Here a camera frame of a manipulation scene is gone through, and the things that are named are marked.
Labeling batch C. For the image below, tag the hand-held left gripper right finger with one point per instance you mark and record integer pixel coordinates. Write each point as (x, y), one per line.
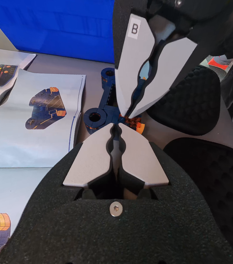
(143, 160)

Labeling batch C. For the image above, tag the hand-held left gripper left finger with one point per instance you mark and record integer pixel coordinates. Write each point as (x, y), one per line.
(87, 163)

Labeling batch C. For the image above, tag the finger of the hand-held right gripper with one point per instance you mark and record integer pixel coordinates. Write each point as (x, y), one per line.
(170, 66)
(130, 68)

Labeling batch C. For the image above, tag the blue orange brick model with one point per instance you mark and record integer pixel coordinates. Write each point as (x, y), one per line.
(106, 103)

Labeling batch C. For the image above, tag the instruction booklet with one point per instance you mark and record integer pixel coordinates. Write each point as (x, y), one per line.
(15, 144)

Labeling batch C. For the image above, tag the blue plastic bin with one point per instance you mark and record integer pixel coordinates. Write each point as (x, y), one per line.
(46, 26)

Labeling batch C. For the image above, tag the red object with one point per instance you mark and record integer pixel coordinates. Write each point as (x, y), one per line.
(219, 64)

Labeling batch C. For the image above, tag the black bumpy cushion pad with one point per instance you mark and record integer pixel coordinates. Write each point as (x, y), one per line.
(190, 103)

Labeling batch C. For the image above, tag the instruction booklet arcade machine cover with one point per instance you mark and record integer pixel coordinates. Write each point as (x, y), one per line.
(15, 55)

